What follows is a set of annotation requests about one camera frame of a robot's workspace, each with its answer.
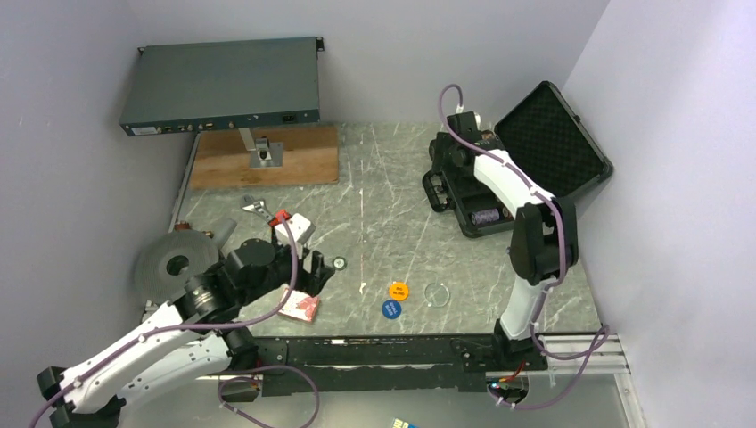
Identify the grey rack server unit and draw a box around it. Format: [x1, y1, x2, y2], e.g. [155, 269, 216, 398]
[119, 36, 325, 136]

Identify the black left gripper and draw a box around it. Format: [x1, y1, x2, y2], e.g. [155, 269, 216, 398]
[239, 225, 334, 307]

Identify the grey cylinder part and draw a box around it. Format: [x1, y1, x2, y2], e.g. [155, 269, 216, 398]
[211, 218, 237, 248]

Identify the orange big blind button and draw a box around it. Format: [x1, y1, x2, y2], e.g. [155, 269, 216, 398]
[389, 282, 410, 301]

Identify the wooden board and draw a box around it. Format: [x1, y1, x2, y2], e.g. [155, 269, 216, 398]
[189, 125, 339, 190]

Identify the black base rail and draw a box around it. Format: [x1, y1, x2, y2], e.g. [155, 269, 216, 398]
[223, 333, 547, 397]

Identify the grey filament spool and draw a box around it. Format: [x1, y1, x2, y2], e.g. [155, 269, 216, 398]
[134, 230, 220, 304]

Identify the black poker case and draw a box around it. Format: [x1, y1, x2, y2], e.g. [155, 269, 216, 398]
[422, 81, 613, 238]

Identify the red playing card deck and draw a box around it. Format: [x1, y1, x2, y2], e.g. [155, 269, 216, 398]
[277, 291, 321, 324]

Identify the green poker chip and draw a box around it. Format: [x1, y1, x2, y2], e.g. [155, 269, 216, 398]
[333, 257, 348, 271]

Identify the clear dealer button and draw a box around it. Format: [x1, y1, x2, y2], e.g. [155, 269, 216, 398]
[423, 282, 451, 309]

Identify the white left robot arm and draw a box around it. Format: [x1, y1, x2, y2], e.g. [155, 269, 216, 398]
[30, 239, 336, 427]

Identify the purple chip stack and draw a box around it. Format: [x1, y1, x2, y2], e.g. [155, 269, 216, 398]
[470, 208, 501, 226]

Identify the red handled adjustable wrench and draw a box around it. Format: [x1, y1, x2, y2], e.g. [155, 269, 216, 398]
[241, 195, 276, 224]

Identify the metal stand bracket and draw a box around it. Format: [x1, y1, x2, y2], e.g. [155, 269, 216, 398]
[238, 128, 284, 169]

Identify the blue small blind button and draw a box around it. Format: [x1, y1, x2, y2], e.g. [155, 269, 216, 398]
[381, 300, 402, 320]

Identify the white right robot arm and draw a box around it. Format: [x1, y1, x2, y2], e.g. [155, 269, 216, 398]
[439, 111, 579, 370]

